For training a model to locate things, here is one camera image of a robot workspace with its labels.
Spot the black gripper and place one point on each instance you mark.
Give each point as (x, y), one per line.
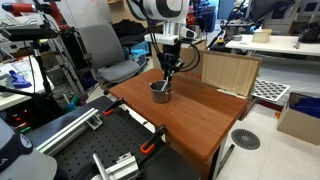
(172, 54)

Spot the white marker with black cap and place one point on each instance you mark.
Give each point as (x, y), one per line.
(164, 86)

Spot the silver metal pot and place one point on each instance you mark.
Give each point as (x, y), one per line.
(160, 96)

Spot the blue plastic bin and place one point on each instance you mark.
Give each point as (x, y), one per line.
(138, 53)

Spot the grey office chair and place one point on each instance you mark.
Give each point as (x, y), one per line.
(110, 50)

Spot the black orange bar clamp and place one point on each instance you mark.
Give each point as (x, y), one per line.
(113, 106)
(151, 141)

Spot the black perforated breadboard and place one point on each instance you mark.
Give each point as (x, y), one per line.
(110, 136)

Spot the light wooden box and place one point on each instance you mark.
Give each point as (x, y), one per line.
(262, 35)

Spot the white perforated panel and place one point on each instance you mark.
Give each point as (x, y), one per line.
(270, 90)

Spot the round floor drain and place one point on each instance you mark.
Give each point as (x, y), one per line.
(245, 139)

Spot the black metal table leg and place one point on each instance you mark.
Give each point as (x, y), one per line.
(214, 163)

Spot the white table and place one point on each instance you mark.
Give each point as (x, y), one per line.
(273, 46)

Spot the large cardboard box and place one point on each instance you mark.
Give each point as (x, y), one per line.
(296, 126)

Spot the black equipment on table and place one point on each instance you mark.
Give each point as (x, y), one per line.
(310, 33)

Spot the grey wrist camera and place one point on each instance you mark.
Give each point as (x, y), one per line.
(188, 32)

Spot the aluminium extrusion rail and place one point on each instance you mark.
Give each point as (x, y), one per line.
(66, 131)
(116, 168)

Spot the black camera stand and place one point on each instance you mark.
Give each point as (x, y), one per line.
(41, 66)

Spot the black stereo camera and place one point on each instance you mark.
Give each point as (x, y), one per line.
(30, 32)

